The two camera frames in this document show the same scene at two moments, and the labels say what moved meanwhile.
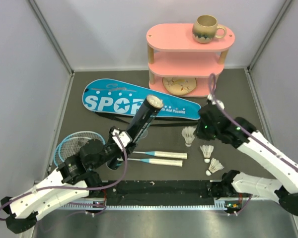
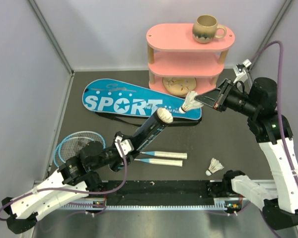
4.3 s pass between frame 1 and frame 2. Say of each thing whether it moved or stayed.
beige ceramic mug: stayed
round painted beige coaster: stayed
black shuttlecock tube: moved
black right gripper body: moved
